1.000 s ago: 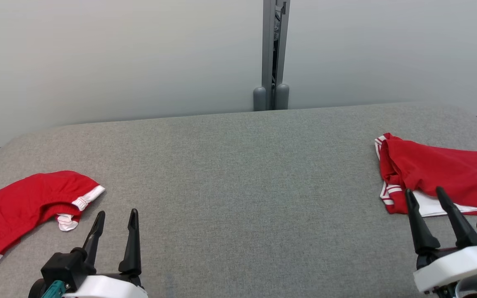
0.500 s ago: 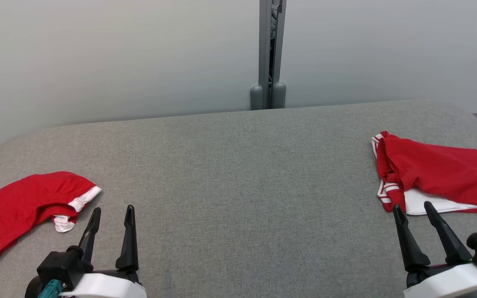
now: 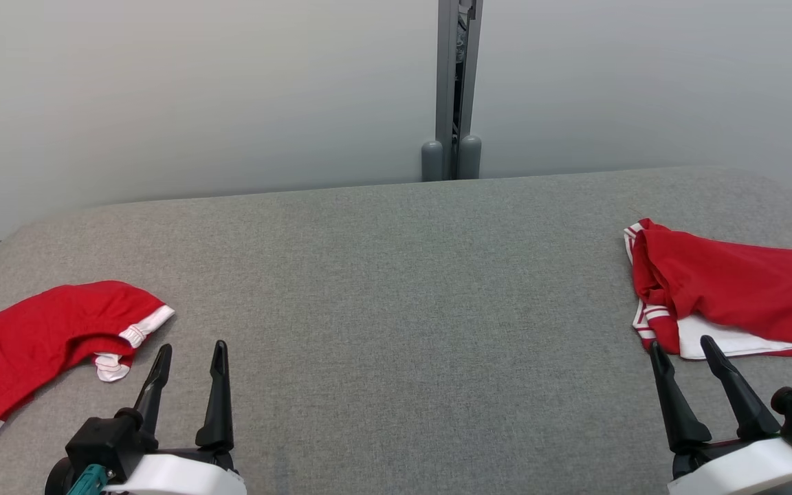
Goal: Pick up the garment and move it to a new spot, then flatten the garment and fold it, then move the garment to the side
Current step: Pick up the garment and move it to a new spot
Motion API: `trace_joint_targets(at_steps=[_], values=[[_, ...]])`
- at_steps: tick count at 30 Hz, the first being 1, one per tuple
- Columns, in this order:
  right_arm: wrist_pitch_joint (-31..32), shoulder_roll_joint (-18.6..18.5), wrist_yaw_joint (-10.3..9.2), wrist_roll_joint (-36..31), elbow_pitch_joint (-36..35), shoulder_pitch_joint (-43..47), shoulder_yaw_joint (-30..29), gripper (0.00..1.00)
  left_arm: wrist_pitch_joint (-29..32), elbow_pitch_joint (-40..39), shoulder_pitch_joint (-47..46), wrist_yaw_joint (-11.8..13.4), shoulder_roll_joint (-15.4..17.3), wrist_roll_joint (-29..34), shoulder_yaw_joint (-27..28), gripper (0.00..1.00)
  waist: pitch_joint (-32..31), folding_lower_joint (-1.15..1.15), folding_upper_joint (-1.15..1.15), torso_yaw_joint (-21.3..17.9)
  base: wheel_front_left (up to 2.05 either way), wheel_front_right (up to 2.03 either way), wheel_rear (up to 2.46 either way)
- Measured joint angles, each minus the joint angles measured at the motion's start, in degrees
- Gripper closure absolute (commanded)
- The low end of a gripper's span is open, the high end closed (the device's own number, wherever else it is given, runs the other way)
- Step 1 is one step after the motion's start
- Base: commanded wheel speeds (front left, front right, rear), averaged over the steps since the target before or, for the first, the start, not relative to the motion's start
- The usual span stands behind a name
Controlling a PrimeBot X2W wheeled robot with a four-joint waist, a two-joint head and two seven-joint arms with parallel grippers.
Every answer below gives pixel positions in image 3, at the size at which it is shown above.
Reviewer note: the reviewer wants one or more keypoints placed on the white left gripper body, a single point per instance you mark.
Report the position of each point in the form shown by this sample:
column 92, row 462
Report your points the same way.
column 183, row 474

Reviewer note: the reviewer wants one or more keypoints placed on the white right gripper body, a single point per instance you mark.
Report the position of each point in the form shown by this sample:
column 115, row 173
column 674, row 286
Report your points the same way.
column 746, row 471

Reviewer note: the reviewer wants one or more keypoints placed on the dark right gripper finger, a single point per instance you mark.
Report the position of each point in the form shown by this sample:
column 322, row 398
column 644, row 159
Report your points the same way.
column 681, row 412
column 743, row 405

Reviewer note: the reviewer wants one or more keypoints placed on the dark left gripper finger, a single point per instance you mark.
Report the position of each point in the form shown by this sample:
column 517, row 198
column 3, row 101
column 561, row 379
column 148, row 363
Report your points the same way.
column 152, row 399
column 217, row 412

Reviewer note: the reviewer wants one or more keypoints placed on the red and white jersey shirt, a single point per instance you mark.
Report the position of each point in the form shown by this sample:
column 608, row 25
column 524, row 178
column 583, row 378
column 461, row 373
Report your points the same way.
column 733, row 289

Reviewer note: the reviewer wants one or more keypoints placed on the red shorts with white stripes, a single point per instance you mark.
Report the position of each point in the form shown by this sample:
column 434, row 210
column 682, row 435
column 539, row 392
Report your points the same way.
column 25, row 344

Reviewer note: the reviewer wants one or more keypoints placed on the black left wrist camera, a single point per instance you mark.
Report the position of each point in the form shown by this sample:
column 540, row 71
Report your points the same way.
column 104, row 440

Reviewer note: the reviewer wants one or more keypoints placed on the teal left camera connector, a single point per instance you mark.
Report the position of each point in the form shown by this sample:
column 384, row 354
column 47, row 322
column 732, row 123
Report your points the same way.
column 90, row 480

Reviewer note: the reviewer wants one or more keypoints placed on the grey cylindrical post cap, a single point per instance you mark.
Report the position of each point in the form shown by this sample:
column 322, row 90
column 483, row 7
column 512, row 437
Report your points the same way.
column 469, row 158
column 432, row 161

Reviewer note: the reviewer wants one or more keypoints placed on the grey metal partition post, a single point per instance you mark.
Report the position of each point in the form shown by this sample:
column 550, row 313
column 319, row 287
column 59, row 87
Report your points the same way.
column 445, row 69

